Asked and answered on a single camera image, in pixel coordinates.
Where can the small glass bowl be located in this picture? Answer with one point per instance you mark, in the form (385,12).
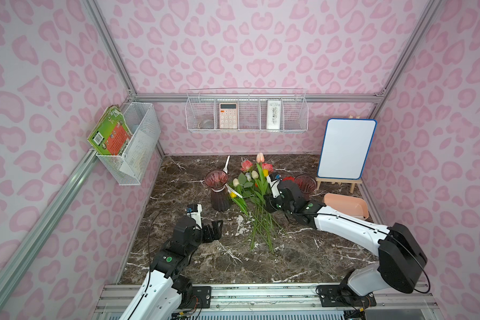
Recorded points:
(208,123)

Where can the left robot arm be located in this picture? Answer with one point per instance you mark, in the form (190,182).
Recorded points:
(166,293)

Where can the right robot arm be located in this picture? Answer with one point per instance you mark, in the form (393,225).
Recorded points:
(401,261)

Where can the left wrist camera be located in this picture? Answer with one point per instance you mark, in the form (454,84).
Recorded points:
(194,212)

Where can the pink rose back right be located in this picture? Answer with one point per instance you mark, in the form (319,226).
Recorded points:
(268,167)

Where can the pink rose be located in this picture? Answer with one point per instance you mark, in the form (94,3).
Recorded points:
(246,166)
(268,167)

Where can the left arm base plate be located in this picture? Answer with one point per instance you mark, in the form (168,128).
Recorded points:
(198,295)

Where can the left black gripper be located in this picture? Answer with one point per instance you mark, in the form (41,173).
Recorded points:
(207,231)

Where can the white wire wall shelf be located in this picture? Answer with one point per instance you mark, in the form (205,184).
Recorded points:
(252,110)

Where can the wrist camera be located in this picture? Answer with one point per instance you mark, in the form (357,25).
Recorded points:
(273,180)
(194,212)

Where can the pink calculator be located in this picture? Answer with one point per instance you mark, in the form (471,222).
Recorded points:
(228,116)

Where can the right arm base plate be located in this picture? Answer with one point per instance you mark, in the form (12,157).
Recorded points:
(338,296)

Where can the green and red book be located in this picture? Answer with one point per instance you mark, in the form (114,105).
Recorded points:
(111,135)

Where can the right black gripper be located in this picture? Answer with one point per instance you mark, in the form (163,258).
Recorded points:
(276,201)

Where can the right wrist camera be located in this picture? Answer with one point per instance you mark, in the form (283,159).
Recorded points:
(273,180)

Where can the pink plastic tray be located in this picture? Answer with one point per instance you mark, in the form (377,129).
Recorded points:
(353,206)

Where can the white mesh side basket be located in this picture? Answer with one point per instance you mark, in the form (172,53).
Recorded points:
(130,168)

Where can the dark red vase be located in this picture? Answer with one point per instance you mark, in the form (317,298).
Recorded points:
(307,184)
(216,181)

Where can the small whiteboard on easel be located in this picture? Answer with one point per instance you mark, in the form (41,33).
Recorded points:
(346,145)

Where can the pink rose back left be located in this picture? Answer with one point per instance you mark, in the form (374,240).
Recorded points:
(246,166)

